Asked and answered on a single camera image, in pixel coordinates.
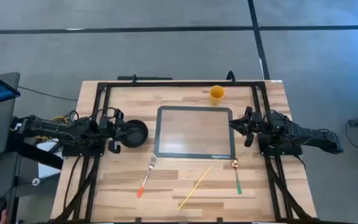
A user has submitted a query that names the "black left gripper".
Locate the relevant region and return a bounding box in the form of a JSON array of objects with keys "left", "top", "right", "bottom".
[{"left": 103, "top": 109, "right": 136, "bottom": 155}]

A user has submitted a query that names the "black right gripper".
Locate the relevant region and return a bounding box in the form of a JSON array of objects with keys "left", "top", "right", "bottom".
[{"left": 229, "top": 106, "right": 263, "bottom": 148}]

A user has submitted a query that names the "black round bowl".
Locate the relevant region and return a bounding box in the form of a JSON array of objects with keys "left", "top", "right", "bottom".
[{"left": 121, "top": 119, "right": 149, "bottom": 148}]

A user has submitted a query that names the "yellow plastic cup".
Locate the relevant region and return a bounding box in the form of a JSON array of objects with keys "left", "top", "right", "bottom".
[{"left": 209, "top": 85, "right": 226, "bottom": 106}]

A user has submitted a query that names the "orange-handled silver fork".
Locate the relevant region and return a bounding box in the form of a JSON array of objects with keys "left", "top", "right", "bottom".
[{"left": 136, "top": 156, "right": 157, "bottom": 199}]

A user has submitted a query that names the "green-handled gold spoon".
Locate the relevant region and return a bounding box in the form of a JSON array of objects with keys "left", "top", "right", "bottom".
[{"left": 231, "top": 157, "right": 243, "bottom": 195}]

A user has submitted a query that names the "yellow chopstick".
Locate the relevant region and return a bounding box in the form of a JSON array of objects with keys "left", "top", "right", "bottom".
[{"left": 177, "top": 166, "right": 213, "bottom": 212}]

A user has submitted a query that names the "translucent dark-bordered silicone mat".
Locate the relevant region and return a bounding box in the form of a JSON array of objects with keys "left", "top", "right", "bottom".
[{"left": 154, "top": 105, "right": 236, "bottom": 161}]

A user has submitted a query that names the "white paper sheet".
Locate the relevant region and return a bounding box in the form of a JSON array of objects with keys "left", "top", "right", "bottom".
[{"left": 37, "top": 139, "right": 63, "bottom": 180}]

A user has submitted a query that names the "yellow cable bundle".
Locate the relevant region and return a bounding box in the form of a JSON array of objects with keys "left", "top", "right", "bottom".
[{"left": 50, "top": 115, "right": 70, "bottom": 124}]

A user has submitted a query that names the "black aluminium table frame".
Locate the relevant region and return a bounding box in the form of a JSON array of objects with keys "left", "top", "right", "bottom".
[{"left": 54, "top": 80, "right": 318, "bottom": 224}]

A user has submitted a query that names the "thin black floor cable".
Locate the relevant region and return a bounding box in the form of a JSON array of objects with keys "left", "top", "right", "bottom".
[{"left": 19, "top": 86, "right": 79, "bottom": 102}]

